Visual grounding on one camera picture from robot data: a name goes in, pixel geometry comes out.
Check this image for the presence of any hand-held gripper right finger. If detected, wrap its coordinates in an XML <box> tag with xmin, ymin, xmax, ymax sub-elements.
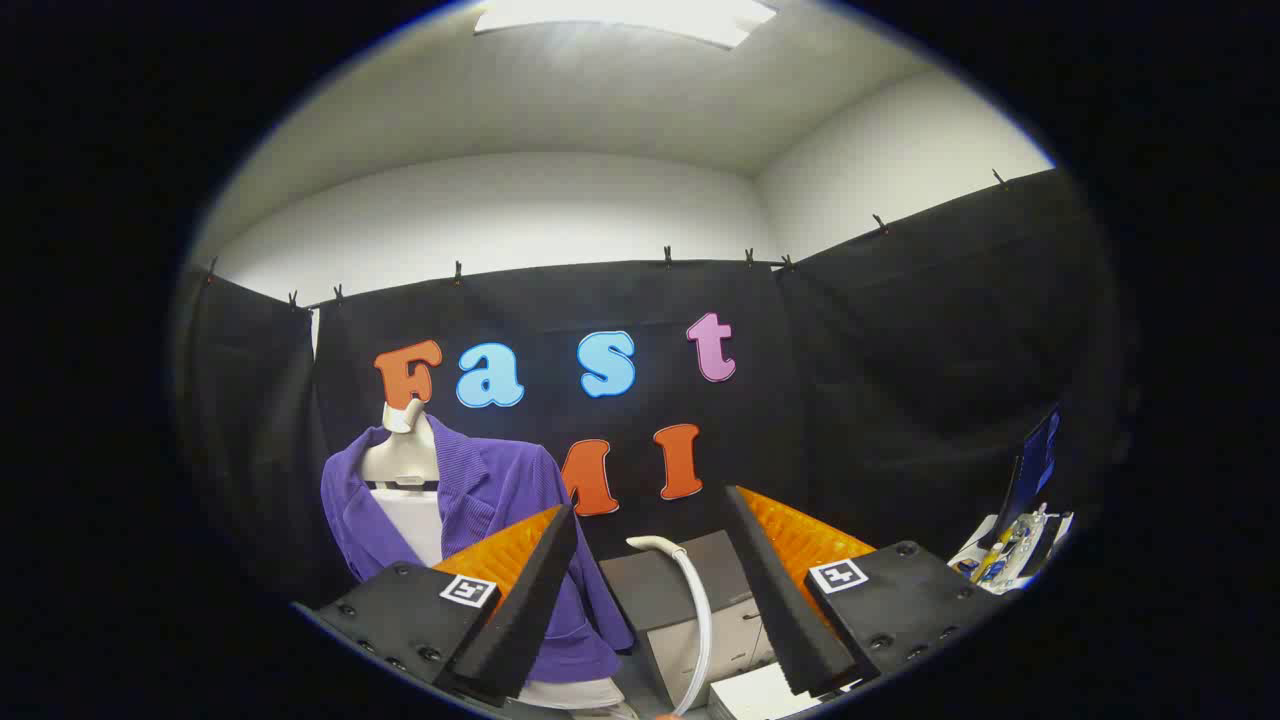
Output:
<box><xmin>722</xmin><ymin>485</ymin><xmax>1009</xmax><ymax>699</ymax></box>

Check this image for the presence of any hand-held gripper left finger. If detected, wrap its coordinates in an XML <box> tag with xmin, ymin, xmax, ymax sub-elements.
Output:
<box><xmin>310</xmin><ymin>505</ymin><xmax>581</xmax><ymax>709</ymax></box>

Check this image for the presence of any white garment steamer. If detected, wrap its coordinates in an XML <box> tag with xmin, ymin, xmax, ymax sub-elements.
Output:
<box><xmin>626</xmin><ymin>535</ymin><xmax>714</xmax><ymax>717</ymax></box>

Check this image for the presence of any purple corduroy jacket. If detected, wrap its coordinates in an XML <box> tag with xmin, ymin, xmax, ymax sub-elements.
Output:
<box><xmin>320</xmin><ymin>412</ymin><xmax>636</xmax><ymax>686</ymax></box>

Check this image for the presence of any cream clothes hanger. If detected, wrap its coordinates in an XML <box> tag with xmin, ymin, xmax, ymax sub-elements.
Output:
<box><xmin>360</xmin><ymin>398</ymin><xmax>441</xmax><ymax>491</ymax></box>

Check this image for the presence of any white paper sheet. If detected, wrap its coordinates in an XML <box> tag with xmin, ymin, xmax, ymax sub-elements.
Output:
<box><xmin>708</xmin><ymin>662</ymin><xmax>831</xmax><ymax>720</ymax></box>

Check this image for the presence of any grey cabinet with dark top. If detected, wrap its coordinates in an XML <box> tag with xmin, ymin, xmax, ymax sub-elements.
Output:
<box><xmin>598</xmin><ymin>530</ymin><xmax>791</xmax><ymax>713</ymax></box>

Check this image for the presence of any yellow bottle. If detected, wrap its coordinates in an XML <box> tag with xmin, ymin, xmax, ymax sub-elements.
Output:
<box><xmin>972</xmin><ymin>525</ymin><xmax>1016</xmax><ymax>586</ymax></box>

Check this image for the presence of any white side table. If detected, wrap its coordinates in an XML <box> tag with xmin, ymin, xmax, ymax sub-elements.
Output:
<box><xmin>948</xmin><ymin>505</ymin><xmax>1076</xmax><ymax>596</ymax></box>

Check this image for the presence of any dark computer monitor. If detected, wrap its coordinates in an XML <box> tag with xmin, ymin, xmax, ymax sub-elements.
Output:
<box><xmin>995</xmin><ymin>405</ymin><xmax>1063</xmax><ymax>541</ymax></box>

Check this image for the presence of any row of black cloth clips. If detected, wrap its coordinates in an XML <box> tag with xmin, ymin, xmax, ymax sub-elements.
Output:
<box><xmin>205</xmin><ymin>168</ymin><xmax>1011</xmax><ymax>311</ymax></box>

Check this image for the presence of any ceiling light panel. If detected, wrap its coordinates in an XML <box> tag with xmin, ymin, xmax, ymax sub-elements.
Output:
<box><xmin>472</xmin><ymin>0</ymin><xmax>779</xmax><ymax>49</ymax></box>

